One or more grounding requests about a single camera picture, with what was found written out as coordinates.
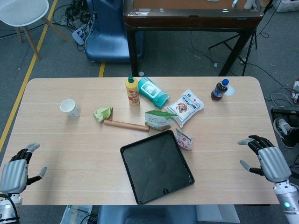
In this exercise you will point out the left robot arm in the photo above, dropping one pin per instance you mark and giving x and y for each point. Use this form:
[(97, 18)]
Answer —
[(7, 207)]

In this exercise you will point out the white power strip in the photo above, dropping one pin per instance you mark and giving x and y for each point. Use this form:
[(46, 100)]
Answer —
[(78, 35)]

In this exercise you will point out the teal wet wipes pack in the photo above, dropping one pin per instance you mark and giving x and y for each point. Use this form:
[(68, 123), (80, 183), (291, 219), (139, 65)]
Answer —
[(151, 92)]

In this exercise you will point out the white chair wooden legs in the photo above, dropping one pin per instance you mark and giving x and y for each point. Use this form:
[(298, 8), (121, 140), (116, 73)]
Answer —
[(23, 11)]

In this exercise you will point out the yellow bottle green cap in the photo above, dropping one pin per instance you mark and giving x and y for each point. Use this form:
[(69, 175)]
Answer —
[(132, 93)]

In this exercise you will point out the white bag red blue print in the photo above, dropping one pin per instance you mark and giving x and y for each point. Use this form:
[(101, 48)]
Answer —
[(184, 107)]

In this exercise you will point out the dark tea bottle blue cap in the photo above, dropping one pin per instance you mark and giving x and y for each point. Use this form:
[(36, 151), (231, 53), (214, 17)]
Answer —
[(218, 92)]

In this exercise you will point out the blue chair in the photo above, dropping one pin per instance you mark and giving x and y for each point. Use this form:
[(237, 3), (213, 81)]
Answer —
[(109, 42)]

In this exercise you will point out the green white corn starch bag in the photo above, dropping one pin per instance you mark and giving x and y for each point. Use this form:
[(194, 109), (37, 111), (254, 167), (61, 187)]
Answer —
[(156, 121)]

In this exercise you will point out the white box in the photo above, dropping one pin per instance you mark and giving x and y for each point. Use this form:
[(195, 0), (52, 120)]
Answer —
[(215, 214)]

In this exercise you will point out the blue white mahjong tile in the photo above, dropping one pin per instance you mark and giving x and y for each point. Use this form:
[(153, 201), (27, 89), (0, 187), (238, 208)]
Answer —
[(235, 3)]

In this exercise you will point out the white paper cup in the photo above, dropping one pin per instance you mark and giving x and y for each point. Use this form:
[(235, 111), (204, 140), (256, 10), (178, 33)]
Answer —
[(70, 109)]

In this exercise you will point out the small pink snack packet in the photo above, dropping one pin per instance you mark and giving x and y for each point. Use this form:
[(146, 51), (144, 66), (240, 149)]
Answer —
[(184, 140)]

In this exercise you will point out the printed clear plastic bag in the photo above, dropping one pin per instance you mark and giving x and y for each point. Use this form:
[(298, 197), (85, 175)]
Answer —
[(74, 213)]

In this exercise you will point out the black tripod stand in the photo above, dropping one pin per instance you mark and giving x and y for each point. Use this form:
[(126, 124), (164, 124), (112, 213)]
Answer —
[(223, 42)]

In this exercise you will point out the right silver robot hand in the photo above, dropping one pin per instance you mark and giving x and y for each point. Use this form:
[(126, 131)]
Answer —
[(274, 163)]

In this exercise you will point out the red white floor item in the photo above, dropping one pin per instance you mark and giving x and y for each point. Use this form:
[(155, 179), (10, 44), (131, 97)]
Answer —
[(296, 92)]

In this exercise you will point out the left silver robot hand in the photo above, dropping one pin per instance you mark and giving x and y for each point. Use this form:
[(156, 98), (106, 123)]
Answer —
[(12, 175)]

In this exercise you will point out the black floor box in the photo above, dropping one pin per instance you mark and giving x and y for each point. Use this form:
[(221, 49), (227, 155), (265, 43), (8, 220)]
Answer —
[(283, 113)]

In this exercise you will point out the black white sneaker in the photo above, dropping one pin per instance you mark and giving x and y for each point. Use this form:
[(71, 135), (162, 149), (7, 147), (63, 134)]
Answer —
[(282, 130)]

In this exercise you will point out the wooden rolling pin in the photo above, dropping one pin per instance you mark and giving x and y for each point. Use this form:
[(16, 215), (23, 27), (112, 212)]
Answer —
[(126, 125)]

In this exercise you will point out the black square tray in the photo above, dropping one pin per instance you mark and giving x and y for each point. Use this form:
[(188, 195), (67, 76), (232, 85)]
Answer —
[(156, 168)]

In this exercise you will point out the crumpled green wrapper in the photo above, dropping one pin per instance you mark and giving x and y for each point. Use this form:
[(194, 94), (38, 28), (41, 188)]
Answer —
[(101, 114)]

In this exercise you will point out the brown mahjong table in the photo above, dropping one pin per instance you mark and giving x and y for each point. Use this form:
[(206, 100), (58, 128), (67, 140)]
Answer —
[(187, 21)]

